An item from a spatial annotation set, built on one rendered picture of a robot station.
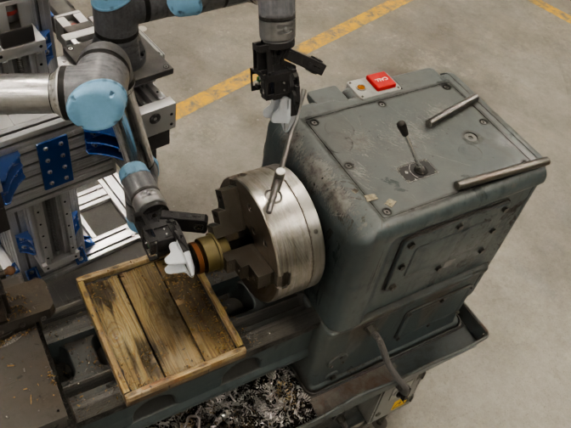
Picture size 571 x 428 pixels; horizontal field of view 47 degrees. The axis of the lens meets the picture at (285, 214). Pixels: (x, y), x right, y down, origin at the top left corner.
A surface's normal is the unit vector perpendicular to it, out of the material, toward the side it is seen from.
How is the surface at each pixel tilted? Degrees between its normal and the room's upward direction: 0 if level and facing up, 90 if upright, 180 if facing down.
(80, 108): 89
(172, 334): 0
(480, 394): 0
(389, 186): 0
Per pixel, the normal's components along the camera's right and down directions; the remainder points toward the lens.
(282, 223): 0.36, -0.19
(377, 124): 0.13, -0.66
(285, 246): 0.45, 0.11
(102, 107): 0.20, 0.74
